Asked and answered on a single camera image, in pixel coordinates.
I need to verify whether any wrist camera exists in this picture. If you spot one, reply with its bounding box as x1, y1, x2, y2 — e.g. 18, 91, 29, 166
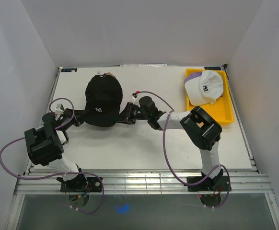
55, 104, 64, 116
131, 91, 140, 102

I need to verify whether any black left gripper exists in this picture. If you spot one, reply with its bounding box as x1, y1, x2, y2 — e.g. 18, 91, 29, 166
58, 108, 91, 130

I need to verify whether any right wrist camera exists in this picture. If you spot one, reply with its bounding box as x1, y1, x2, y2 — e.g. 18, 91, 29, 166
131, 91, 140, 102

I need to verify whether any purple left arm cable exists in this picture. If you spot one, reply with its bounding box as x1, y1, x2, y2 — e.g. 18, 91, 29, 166
0, 97, 105, 214

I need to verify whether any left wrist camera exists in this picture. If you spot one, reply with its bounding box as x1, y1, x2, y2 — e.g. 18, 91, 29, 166
55, 104, 64, 116

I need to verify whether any lavender baseball cap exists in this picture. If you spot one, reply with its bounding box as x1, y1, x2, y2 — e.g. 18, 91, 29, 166
185, 71, 202, 81

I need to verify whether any yellow plastic bin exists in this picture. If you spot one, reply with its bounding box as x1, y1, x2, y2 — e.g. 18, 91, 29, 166
185, 69, 234, 125

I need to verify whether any white baseball cap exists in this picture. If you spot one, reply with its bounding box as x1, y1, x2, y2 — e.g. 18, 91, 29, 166
184, 70, 223, 106

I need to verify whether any aluminium frame rail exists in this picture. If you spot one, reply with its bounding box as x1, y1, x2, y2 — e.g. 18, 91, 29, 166
14, 172, 274, 195

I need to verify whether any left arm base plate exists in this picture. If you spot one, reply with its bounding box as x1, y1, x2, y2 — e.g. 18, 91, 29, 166
57, 176, 102, 193

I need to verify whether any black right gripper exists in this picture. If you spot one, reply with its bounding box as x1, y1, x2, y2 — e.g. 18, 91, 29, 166
115, 102, 150, 125

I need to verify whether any pink baseball cap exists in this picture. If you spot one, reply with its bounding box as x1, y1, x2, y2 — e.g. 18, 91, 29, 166
104, 72, 116, 78

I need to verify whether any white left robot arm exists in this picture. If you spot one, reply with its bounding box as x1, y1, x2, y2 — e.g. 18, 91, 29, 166
24, 106, 89, 192

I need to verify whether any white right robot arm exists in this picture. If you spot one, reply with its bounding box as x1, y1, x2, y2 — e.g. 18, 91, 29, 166
116, 96, 223, 190

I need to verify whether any black baseball cap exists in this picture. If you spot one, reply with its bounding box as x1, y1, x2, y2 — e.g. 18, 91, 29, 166
85, 74, 123, 127

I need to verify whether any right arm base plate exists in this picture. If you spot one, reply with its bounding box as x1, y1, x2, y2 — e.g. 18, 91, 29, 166
187, 175, 232, 192

